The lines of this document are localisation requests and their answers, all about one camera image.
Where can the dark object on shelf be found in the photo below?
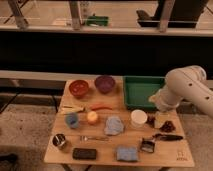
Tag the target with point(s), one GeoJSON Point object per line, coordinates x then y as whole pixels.
{"type": "Point", "coordinates": [185, 14]}

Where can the yellow round fruit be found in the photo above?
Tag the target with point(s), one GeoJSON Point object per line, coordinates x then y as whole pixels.
{"type": "Point", "coordinates": [92, 117]}

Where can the white cup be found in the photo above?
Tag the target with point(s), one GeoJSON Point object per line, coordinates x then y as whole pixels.
{"type": "Point", "coordinates": [138, 118]}

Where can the light blue crumpled cloth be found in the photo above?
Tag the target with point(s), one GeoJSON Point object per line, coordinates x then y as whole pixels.
{"type": "Point", "coordinates": [114, 126]}

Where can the dark red grapes bunch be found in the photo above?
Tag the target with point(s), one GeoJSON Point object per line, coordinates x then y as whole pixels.
{"type": "Point", "coordinates": [164, 126]}

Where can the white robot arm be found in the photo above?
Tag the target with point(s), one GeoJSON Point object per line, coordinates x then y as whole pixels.
{"type": "Point", "coordinates": [182, 83]}

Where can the green box on shelf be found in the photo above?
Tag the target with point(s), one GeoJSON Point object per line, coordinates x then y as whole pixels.
{"type": "Point", "coordinates": [97, 20]}

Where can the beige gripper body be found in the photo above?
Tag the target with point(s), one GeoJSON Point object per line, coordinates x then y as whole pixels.
{"type": "Point", "coordinates": [160, 119]}

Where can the metal can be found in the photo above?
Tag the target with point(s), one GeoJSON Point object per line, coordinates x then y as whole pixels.
{"type": "Point", "coordinates": [59, 141]}

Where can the blue cup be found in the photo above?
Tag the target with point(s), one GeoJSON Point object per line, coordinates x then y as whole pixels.
{"type": "Point", "coordinates": [72, 120]}

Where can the wooden folding table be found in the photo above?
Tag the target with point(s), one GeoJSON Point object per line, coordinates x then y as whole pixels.
{"type": "Point", "coordinates": [167, 154]}

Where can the green plastic tray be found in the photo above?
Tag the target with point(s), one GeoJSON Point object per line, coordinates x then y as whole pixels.
{"type": "Point", "coordinates": [138, 89]}

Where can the metal fork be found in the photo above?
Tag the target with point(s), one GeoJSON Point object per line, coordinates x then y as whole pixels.
{"type": "Point", "coordinates": [86, 138]}

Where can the red bowl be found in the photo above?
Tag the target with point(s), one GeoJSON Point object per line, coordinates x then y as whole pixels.
{"type": "Point", "coordinates": [79, 88]}

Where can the purple bowl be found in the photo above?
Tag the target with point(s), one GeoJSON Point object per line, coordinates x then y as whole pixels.
{"type": "Point", "coordinates": [104, 83]}

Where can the black rectangular sponge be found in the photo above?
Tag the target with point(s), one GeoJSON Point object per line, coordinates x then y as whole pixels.
{"type": "Point", "coordinates": [84, 154]}

